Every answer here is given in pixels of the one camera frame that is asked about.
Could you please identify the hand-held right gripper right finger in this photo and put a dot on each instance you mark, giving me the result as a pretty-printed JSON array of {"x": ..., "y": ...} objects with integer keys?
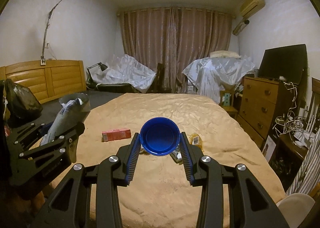
[{"x": 186, "y": 163}]

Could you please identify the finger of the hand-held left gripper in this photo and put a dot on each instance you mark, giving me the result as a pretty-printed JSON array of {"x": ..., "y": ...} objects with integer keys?
[
  {"x": 70, "y": 135},
  {"x": 25, "y": 134}
]

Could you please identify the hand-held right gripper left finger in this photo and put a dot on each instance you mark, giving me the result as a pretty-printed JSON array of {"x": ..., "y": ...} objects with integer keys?
[{"x": 133, "y": 160}]

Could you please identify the silver white snack bag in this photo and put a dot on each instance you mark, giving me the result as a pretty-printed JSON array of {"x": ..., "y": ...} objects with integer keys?
[{"x": 65, "y": 115}]

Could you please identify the black plastic bag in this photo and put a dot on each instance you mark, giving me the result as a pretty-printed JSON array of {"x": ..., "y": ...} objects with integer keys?
[{"x": 21, "y": 103}]

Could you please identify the blue plastic lid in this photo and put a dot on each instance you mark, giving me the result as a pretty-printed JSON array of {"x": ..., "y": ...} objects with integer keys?
[{"x": 160, "y": 136}]

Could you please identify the dark snack packet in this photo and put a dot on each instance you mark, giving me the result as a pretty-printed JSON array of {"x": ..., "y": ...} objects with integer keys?
[{"x": 177, "y": 156}]

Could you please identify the yellow plastic wrapper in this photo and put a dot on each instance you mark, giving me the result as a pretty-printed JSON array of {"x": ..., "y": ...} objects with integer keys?
[{"x": 196, "y": 140}]

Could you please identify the pink carton box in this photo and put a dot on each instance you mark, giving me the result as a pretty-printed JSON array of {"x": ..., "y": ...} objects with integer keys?
[{"x": 116, "y": 135}]

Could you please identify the dark grey bedsheet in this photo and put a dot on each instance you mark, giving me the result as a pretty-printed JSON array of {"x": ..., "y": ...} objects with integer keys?
[{"x": 102, "y": 95}]

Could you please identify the wooden headboard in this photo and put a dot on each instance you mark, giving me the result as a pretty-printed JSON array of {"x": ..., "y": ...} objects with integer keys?
[{"x": 62, "y": 78}]

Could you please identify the small wooden chair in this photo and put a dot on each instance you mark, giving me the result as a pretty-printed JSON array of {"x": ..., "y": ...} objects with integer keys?
[{"x": 230, "y": 109}]

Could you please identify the black desk lamp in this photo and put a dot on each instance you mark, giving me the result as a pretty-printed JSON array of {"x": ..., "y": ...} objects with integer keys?
[{"x": 103, "y": 66}]

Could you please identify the clear plastic dust sheet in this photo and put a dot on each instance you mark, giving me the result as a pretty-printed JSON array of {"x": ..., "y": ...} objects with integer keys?
[
  {"x": 125, "y": 73},
  {"x": 215, "y": 73}
]

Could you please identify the framed picture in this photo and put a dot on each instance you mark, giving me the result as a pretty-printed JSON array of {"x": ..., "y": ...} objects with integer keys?
[{"x": 269, "y": 148}]

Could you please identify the wooden chest of drawers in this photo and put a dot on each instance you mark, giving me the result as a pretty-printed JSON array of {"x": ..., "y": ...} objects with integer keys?
[{"x": 258, "y": 104}]

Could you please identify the dark wooden side table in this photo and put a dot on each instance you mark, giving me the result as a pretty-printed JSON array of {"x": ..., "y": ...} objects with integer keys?
[{"x": 290, "y": 153}]

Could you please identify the white pillow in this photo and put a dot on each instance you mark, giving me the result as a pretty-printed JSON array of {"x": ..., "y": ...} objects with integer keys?
[{"x": 225, "y": 54}]

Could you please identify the white round stool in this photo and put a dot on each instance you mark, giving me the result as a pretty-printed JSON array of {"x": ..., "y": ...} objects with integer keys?
[{"x": 297, "y": 208}]

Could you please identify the striped cloth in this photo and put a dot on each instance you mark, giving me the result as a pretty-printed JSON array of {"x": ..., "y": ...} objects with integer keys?
[{"x": 307, "y": 165}]

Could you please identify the pink curtain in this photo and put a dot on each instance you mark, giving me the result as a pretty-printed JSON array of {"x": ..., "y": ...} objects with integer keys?
[{"x": 175, "y": 40}]

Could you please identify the black television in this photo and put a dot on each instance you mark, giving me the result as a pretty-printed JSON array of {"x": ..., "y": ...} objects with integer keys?
[{"x": 282, "y": 62}]

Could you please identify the beige pipe cover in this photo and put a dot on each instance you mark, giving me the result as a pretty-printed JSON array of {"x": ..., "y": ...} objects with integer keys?
[{"x": 238, "y": 28}]

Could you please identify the light wooden chair back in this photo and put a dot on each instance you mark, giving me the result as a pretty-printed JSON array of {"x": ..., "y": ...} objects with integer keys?
[{"x": 316, "y": 88}]

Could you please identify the beige air conditioner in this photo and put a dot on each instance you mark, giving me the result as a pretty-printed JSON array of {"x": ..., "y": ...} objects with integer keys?
[{"x": 253, "y": 4}]

